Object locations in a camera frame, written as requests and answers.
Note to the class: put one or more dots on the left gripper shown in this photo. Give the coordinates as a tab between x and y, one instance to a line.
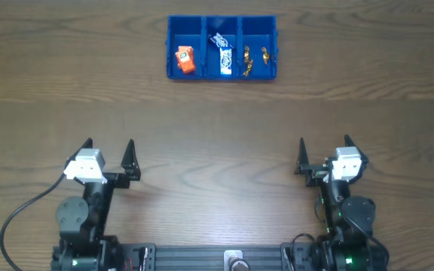
117	180

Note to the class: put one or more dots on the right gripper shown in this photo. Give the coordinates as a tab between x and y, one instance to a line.
316	175

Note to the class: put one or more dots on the gold candy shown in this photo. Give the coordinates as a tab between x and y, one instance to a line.
265	55
246	53
248	68

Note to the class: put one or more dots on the blue candy pack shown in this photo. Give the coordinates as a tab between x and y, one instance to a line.
219	39
225	62

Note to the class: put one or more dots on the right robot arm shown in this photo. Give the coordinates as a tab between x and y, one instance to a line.
356	214

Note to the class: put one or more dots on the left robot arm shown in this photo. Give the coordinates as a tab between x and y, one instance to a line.
96	211

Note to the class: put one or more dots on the blue tray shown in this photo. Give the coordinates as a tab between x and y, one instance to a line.
187	26

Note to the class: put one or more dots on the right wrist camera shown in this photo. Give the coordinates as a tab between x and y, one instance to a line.
346	163

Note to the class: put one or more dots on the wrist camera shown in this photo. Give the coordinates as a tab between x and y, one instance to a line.
346	163
85	165

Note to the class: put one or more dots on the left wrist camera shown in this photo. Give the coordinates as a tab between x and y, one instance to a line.
85	165

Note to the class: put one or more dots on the mounting rail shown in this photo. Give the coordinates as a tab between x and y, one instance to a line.
194	257

